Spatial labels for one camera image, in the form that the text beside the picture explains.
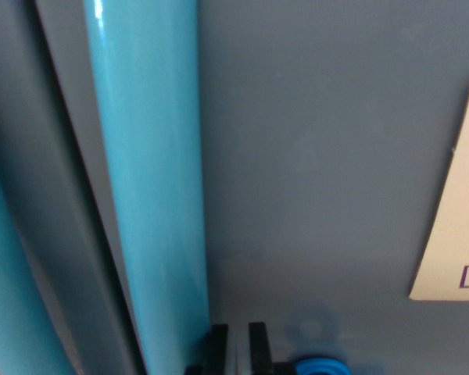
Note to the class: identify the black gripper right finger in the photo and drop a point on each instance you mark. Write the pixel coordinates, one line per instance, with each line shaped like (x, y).
(260, 351)

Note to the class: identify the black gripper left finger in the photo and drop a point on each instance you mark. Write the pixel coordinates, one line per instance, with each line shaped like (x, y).
(218, 351)

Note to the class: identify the grey fridge door with display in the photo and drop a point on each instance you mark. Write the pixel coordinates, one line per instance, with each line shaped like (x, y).
(31, 117)

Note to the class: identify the blue clip without note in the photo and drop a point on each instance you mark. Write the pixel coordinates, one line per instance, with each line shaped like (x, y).
(320, 368)

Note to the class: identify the yellow fruit checklist note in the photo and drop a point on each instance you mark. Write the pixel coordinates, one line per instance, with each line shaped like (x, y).
(461, 218)

